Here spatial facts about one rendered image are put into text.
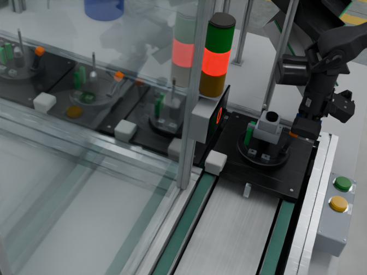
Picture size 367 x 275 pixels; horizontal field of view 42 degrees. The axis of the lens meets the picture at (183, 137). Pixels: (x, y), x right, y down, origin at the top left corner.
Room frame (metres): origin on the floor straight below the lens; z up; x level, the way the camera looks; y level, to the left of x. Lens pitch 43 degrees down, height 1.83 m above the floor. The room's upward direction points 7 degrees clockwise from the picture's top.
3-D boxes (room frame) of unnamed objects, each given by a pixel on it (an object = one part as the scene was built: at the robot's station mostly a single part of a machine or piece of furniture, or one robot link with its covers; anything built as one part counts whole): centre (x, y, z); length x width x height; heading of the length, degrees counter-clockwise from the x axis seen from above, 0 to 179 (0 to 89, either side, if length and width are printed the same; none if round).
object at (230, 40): (0.75, -0.04, 1.38); 0.05 x 0.05 x 0.05
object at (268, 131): (0.90, -0.20, 1.06); 0.08 x 0.04 x 0.07; 73
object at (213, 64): (0.75, -0.04, 1.33); 0.05 x 0.05 x 0.05
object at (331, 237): (0.75, -0.39, 0.93); 0.21 x 0.07 x 0.06; 163
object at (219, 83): (0.75, -0.04, 1.28); 0.05 x 0.05 x 0.05
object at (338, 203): (0.75, -0.39, 0.96); 0.04 x 0.04 x 0.02
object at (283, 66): (0.86, -0.25, 1.27); 0.12 x 0.08 x 0.11; 94
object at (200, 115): (0.75, -0.04, 1.29); 0.12 x 0.05 x 0.25; 163
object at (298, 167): (0.89, -0.21, 0.96); 0.24 x 0.24 x 0.02; 73
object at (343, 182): (0.82, -0.41, 0.96); 0.04 x 0.04 x 0.02
